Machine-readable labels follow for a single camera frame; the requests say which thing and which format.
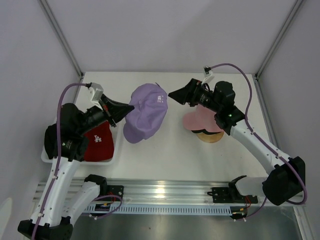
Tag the wooden hat stand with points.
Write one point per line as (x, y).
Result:
(210, 138)

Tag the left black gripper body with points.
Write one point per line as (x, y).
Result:
(94, 116)

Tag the white slotted cable duct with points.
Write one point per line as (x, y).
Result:
(148, 209)

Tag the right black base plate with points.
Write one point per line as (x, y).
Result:
(224, 195)

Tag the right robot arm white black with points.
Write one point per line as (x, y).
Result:
(286, 176)

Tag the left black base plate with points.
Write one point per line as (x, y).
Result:
(116, 190)

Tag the aluminium mounting rail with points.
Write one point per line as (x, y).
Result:
(166, 192)

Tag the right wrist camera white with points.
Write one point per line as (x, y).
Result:
(208, 75)

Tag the pink baseball cap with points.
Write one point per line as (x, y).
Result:
(201, 118)

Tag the lavender baseball cap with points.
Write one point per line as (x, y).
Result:
(150, 108)

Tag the dark green baseball cap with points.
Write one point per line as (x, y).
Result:
(204, 131)

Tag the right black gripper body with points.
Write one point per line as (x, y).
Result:
(201, 96)

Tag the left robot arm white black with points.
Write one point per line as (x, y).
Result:
(54, 217)

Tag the right aluminium frame post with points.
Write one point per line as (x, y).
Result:
(283, 30)

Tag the left aluminium frame post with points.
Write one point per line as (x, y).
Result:
(49, 14)

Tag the white plastic basket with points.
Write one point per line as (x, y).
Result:
(112, 160)

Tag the aluminium frame post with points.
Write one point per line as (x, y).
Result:
(283, 30)
(49, 14)

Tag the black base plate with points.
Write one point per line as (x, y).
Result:
(116, 190)
(224, 195)

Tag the black baseball cap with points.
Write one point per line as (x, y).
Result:
(51, 141)

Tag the red baseball cap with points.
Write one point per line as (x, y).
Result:
(101, 145)

